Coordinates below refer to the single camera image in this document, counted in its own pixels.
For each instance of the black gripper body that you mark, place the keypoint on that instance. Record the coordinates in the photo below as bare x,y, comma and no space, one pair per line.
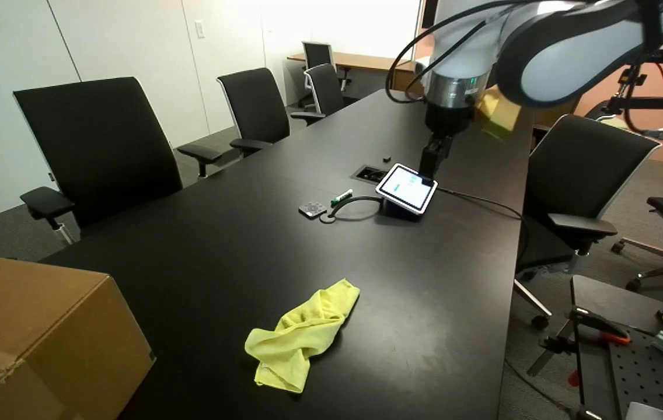
450,119

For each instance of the yellow microfiber cloth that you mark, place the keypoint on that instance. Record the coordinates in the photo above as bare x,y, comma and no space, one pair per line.
299,334

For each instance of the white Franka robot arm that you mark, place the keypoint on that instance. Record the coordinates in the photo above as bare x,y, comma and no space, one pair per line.
579,48

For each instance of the white framed tablet device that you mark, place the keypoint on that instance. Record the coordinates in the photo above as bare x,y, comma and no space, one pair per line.
408,187

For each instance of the small silver dongle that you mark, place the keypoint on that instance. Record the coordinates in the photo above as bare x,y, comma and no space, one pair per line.
342,195

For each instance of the wooden desk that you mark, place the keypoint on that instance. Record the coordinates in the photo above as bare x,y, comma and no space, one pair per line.
362,61

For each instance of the small black device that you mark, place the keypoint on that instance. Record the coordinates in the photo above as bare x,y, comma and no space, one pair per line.
311,212

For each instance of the brown cardboard box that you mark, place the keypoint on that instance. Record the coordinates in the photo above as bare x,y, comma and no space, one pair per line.
37,334

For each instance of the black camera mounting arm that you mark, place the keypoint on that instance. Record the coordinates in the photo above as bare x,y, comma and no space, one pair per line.
659,104

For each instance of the white wall switch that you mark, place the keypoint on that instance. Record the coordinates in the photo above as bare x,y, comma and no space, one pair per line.
199,28

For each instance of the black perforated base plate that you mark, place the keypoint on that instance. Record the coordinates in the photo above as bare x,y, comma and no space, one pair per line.
644,381

